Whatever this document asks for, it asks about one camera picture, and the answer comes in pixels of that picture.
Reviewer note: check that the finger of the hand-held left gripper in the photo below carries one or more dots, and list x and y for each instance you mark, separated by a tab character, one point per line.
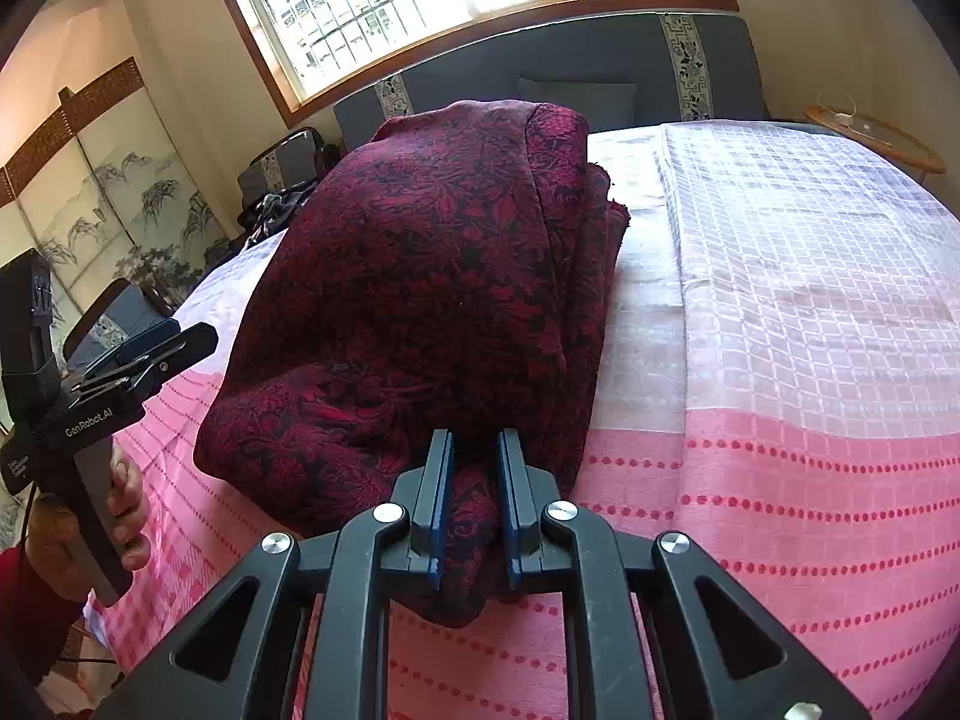
150	337
180	349

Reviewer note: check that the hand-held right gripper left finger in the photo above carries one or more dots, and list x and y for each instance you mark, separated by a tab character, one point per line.
442	510

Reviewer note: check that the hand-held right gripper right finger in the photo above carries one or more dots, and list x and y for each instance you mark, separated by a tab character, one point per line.
513	510

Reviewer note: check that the dark red patterned garment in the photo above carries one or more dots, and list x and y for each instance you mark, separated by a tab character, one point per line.
435	277

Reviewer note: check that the person's left forearm red sleeve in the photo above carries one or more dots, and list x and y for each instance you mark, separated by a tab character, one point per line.
19	622

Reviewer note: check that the pile of dark clothes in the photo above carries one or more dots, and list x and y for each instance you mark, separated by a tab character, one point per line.
274	214

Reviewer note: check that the person's left hand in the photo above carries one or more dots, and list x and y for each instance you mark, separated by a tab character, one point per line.
131	517

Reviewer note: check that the dark wooden armchair grey cushion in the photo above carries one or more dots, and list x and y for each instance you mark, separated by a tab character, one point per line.
281	165
120	315

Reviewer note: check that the painted folding screen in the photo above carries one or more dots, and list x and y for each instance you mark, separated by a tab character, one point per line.
127	195

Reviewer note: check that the pink and lilac checked blanket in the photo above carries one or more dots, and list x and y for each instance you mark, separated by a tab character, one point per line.
787	352

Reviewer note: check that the plain grey cushion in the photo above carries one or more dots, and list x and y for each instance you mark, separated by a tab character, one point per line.
592	97

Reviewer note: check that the wooden framed barred window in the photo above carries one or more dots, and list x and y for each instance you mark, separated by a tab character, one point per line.
465	0

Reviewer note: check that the grey sofa with patterned bands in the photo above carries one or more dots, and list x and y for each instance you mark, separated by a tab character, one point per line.
600	52

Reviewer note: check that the round wooden side table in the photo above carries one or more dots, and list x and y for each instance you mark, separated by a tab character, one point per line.
885	139

